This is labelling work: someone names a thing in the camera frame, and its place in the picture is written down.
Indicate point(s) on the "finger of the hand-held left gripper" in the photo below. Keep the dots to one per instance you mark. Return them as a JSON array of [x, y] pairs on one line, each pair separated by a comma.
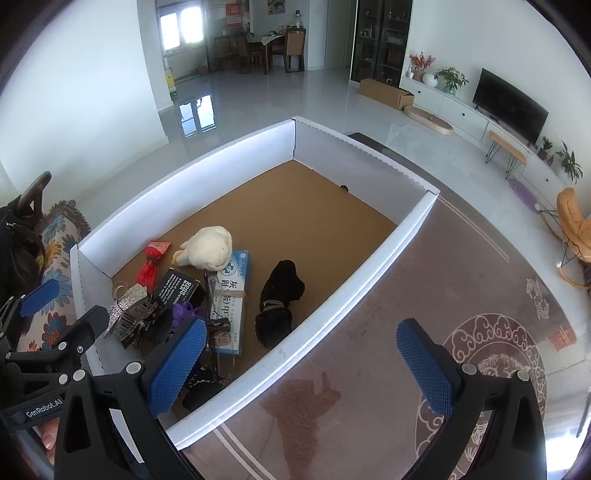
[[83, 330], [41, 290]]

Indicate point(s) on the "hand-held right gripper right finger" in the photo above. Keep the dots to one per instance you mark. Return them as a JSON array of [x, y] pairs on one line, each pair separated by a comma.
[[425, 369]]

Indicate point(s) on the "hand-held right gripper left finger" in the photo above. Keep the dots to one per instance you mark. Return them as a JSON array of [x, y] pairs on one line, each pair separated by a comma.
[[178, 369]]

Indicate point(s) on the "black beaded hair accessory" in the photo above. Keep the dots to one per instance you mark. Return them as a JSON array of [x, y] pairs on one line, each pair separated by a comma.
[[203, 392]]

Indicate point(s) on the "clear safety glasses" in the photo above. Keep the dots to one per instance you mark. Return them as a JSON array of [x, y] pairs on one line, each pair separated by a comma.
[[213, 332]]

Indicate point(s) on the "rhinestone starfish hair claw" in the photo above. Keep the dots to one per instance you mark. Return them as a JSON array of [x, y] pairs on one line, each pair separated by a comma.
[[129, 295]]

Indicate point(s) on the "purple plastic toy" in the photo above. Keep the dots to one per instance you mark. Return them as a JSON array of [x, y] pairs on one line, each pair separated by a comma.
[[184, 311]]

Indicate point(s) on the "black printed carton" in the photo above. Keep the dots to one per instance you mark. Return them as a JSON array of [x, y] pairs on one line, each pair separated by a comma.
[[178, 286]]

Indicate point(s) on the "red snack packet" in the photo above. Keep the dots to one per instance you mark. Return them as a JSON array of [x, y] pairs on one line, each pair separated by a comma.
[[152, 267]]

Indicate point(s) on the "blue and white carton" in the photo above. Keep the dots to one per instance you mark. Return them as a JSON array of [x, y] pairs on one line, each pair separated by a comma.
[[235, 277]]

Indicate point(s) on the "white cloth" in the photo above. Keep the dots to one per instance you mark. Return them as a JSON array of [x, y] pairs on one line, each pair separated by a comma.
[[207, 249]]

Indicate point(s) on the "black velvet bow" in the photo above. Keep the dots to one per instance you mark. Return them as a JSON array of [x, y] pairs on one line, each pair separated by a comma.
[[277, 286]]

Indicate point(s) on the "white cardboard box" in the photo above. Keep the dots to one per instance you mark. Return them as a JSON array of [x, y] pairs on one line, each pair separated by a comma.
[[300, 207]]

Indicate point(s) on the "brown patterned glass desktop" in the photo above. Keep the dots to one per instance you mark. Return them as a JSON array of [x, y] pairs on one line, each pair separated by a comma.
[[392, 286]]

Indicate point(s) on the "floral sofa cover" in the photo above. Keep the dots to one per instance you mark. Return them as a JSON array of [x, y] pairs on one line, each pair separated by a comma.
[[60, 249]]

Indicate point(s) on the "purple floor mat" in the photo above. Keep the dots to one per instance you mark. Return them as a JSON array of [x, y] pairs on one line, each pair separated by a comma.
[[524, 194]]

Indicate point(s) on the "orange lounge chair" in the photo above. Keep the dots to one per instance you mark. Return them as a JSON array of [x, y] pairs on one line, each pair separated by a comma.
[[572, 217]]

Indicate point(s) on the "wooden bench with hairpin legs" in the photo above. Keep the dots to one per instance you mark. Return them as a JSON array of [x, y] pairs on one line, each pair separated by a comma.
[[505, 145]]

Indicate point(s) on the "yellow box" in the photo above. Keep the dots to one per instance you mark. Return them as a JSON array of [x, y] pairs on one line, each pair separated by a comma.
[[171, 81]]

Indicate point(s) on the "beige oval floor pad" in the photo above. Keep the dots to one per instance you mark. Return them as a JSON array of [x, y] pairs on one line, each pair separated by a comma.
[[429, 121]]

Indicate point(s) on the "large potted plant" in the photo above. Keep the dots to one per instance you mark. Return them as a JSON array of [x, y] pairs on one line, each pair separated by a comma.
[[569, 164]]

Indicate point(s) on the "small potted plant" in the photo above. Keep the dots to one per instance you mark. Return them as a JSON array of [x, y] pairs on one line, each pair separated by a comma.
[[545, 146]]

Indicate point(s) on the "white television cabinet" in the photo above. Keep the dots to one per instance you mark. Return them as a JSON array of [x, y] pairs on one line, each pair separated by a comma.
[[457, 108]]

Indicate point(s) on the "black television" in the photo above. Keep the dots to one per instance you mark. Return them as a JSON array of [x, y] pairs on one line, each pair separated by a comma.
[[508, 104]]

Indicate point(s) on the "brown cardboard floor box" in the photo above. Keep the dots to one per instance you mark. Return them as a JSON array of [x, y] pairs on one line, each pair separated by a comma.
[[385, 92]]

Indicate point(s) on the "round white vase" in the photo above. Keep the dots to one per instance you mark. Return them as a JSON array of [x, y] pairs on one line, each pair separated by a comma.
[[429, 79]]

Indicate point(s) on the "potted plant in teal pot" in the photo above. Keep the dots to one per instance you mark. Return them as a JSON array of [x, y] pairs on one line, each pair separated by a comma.
[[450, 78]]

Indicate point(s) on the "bright window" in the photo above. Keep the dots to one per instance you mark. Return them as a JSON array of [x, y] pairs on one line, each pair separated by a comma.
[[180, 27]]

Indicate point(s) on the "red flowers in vase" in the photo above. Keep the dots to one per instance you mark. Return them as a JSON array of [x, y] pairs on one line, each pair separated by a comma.
[[420, 62]]

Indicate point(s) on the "dark glass display cabinet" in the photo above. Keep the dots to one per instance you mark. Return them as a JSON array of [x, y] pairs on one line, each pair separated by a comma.
[[381, 41]]

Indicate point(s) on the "wooden dining table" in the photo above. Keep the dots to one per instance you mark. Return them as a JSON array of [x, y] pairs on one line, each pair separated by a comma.
[[268, 44]]

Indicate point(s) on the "red door banner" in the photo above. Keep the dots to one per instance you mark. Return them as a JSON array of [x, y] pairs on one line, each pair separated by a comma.
[[233, 10]]

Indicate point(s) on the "wooden dining chair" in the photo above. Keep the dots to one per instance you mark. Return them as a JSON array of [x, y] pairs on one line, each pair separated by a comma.
[[294, 48]]

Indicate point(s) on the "framed wall painting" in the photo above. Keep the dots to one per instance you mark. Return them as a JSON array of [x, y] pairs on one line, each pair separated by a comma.
[[277, 5]]

